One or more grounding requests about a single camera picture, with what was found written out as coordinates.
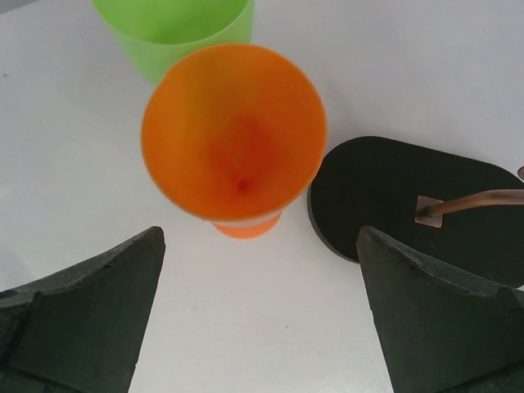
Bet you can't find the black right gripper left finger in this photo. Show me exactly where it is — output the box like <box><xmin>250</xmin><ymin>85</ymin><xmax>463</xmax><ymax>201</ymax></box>
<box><xmin>1</xmin><ymin>226</ymin><xmax>165</xmax><ymax>392</ymax></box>

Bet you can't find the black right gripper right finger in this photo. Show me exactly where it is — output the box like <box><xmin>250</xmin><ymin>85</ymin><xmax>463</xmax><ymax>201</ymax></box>
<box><xmin>357</xmin><ymin>227</ymin><xmax>523</xmax><ymax>392</ymax></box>

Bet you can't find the orange plastic wine glass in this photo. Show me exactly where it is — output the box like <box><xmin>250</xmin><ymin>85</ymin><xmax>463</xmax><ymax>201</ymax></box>
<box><xmin>140</xmin><ymin>43</ymin><xmax>328</xmax><ymax>239</ymax></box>

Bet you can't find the green plastic wine glass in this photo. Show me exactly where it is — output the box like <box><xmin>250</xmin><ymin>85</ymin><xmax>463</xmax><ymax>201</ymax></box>
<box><xmin>92</xmin><ymin>0</ymin><xmax>255</xmax><ymax>85</ymax></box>

